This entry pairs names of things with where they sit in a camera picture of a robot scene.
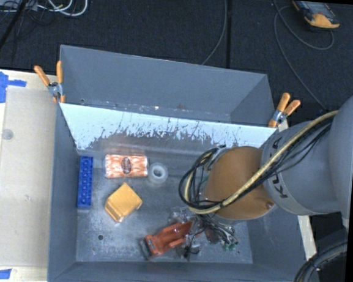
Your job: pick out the orange and grey hand tool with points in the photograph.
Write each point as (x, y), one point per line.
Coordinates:
(164, 240)

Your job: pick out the blue toy building brick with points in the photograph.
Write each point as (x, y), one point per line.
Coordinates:
(85, 181)

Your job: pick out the orange and white packet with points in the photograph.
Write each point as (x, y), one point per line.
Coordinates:
(114, 166)

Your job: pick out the grey metal bin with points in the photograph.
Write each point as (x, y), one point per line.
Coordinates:
(144, 82)

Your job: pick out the pale wood flat board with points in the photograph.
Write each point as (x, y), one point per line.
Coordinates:
(23, 170)

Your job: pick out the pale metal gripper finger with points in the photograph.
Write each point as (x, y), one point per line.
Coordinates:
(181, 215)
(192, 248)

